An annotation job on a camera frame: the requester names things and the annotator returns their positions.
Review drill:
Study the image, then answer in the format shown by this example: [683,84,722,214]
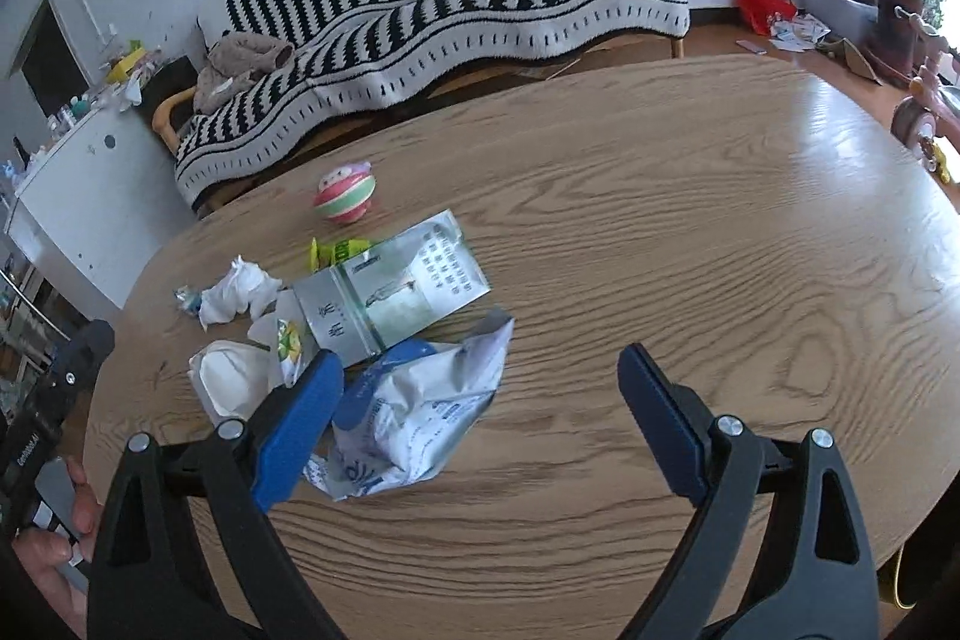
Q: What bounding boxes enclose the white cabinet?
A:
[5,109,197,321]

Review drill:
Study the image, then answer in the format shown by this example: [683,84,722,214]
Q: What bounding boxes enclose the grey green paper carton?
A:
[293,211,490,367]

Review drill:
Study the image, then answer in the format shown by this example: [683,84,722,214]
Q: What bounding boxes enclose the scattered papers on floor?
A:
[768,13,830,53]

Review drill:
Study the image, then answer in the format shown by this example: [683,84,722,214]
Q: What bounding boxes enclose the white tissue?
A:
[197,257,283,330]

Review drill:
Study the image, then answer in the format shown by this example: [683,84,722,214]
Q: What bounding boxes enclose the white torn paper box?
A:
[189,289,319,424]

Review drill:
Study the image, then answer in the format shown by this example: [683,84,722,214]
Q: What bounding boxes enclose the yellow green snack wrapper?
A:
[308,237,373,273]

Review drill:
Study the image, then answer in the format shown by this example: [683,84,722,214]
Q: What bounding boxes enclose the small blue candy wrapper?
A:
[174,286,202,317]

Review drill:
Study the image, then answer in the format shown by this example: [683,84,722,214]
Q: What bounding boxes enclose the person's left hand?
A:
[11,458,103,638]

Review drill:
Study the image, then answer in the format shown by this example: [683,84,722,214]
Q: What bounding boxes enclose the white blue bag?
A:
[302,308,514,502]

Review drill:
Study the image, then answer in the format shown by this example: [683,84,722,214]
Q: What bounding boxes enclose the brown fuzzy jacket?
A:
[194,32,295,115]

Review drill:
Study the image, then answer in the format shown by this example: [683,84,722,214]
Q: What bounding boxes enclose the pink green toy ball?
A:
[313,163,376,224]

